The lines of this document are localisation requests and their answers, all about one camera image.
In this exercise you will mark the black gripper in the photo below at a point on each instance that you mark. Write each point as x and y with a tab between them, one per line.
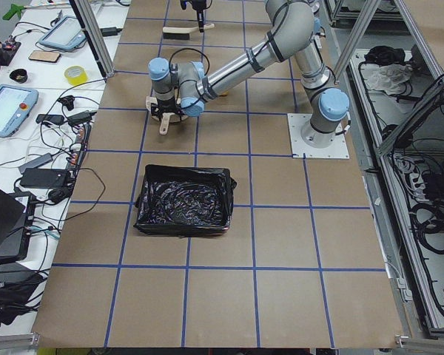
198	6
163	106

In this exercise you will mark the cream plastic dustpan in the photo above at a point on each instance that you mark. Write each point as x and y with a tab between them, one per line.
164	123

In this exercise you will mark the cream hand brush black bristles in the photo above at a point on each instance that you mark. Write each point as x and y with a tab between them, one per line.
183	33

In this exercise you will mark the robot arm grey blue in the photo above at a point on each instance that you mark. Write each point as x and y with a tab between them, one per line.
183	89

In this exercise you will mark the bin with black bag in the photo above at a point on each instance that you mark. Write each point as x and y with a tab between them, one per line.
185	201

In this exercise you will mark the yellow tape roll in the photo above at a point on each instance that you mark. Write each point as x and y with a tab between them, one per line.
75	75

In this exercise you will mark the blue teach pendant far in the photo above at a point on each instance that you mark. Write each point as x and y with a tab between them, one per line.
66	35

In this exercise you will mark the blue teach pendant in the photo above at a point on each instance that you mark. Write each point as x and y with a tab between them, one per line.
15	106
66	35

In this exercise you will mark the brown smartphone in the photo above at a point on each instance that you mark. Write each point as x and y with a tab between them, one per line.
44	56

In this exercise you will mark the black power adapter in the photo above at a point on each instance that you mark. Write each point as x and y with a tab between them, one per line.
44	178

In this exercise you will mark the blue teach pendant near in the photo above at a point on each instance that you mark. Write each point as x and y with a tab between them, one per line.
15	106

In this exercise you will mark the black laptop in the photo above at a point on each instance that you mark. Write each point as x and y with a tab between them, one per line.
16	218

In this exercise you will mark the aluminium frame post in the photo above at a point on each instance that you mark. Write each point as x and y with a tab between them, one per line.
89	25

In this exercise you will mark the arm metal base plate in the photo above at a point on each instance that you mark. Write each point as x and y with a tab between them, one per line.
310	144

